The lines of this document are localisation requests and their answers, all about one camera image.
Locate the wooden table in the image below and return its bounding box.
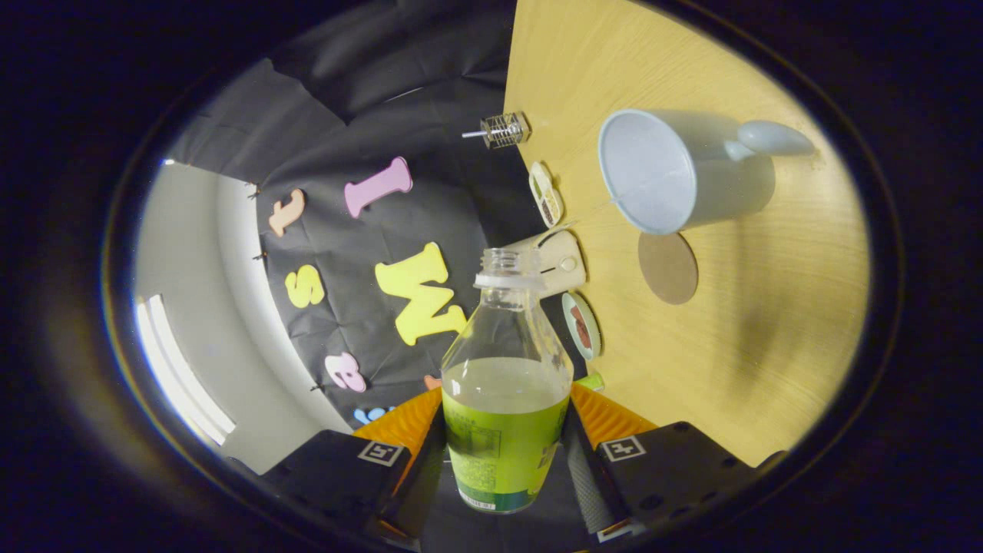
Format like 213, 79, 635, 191
503, 0, 872, 468

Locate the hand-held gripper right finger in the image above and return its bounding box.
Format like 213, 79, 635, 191
564, 382, 788, 543

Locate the white toaster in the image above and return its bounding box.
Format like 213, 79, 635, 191
507, 229, 587, 299

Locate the clear green label juice bottle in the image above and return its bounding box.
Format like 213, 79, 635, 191
441, 247, 575, 514

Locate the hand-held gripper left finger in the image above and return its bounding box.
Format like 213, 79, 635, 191
261, 386, 447, 540

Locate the clear patterned glass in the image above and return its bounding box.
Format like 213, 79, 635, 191
482, 112, 531, 150

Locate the black backdrop cloth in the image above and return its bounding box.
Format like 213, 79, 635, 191
165, 0, 588, 431

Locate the light blue cup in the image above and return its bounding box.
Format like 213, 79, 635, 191
597, 108, 816, 236

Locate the round brown coaster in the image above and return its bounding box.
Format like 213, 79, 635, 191
638, 231, 700, 306

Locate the white divided snack tray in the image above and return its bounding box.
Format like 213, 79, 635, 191
528, 161, 564, 228

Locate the pale green plate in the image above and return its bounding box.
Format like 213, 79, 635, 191
561, 292, 602, 362

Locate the long ceiling light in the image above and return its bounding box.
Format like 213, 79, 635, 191
136, 294, 237, 447

